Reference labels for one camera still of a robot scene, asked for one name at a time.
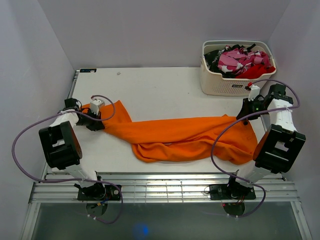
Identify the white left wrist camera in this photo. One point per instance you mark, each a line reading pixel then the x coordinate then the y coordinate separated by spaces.
pixel 95 105

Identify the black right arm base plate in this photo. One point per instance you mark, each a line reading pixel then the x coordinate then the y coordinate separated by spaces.
pixel 217 193

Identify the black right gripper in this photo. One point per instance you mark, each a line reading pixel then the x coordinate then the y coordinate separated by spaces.
pixel 245 110

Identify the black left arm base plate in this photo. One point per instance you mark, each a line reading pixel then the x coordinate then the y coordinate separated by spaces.
pixel 110 193

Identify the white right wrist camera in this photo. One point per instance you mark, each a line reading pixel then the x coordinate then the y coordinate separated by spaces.
pixel 254 91

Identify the red garment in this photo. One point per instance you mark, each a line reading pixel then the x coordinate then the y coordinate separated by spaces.
pixel 256 71

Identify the orange trousers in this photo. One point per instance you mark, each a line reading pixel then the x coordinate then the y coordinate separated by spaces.
pixel 181 139

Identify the black label sticker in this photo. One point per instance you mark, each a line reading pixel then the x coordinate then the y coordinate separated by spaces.
pixel 88 70

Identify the black garment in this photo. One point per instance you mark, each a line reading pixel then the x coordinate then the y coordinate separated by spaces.
pixel 212 60

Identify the pink patterned garment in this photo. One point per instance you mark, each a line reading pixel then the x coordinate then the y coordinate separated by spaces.
pixel 240 60

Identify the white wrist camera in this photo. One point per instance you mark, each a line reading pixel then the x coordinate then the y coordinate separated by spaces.
pixel 254 91
pixel 95 105

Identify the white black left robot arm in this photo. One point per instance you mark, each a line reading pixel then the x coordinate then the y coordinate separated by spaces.
pixel 62 149

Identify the cream plastic laundry basket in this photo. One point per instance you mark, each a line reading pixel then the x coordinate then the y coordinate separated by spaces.
pixel 226 84

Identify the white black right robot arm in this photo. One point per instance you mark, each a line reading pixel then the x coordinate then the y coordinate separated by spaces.
pixel 280 145

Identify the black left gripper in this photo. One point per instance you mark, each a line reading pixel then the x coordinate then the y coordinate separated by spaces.
pixel 97 125

